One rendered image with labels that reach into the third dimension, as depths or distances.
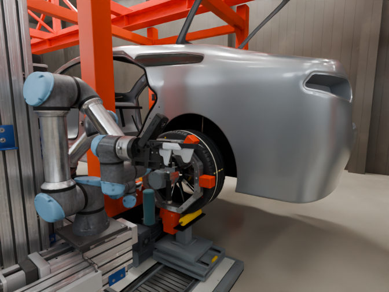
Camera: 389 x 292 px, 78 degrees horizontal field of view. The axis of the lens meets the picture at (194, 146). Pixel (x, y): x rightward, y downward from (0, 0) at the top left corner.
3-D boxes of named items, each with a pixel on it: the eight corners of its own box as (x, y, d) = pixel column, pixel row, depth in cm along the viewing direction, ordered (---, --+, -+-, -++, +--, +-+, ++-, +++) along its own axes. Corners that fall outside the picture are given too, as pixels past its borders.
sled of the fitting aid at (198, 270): (225, 258, 205) (225, 247, 204) (204, 283, 175) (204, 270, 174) (178, 241, 232) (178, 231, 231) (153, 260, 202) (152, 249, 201)
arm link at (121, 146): (132, 136, 79) (114, 135, 72) (143, 137, 77) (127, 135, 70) (131, 159, 79) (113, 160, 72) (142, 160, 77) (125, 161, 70)
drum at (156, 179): (180, 184, 182) (180, 165, 180) (162, 192, 164) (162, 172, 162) (166, 181, 189) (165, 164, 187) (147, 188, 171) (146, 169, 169)
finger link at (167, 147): (180, 167, 59) (165, 163, 67) (182, 143, 59) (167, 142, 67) (168, 167, 58) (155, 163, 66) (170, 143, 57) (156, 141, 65)
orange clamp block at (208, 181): (204, 183, 171) (215, 185, 166) (198, 186, 165) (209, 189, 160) (204, 174, 170) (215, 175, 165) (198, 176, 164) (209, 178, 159)
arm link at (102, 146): (107, 157, 84) (106, 132, 83) (132, 159, 80) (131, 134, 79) (89, 161, 77) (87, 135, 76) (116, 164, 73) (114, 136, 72)
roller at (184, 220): (203, 214, 199) (204, 207, 199) (183, 228, 175) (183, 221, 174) (197, 212, 203) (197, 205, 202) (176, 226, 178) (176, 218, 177)
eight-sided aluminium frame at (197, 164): (203, 215, 174) (204, 141, 166) (198, 219, 168) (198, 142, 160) (147, 200, 203) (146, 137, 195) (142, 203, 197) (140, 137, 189)
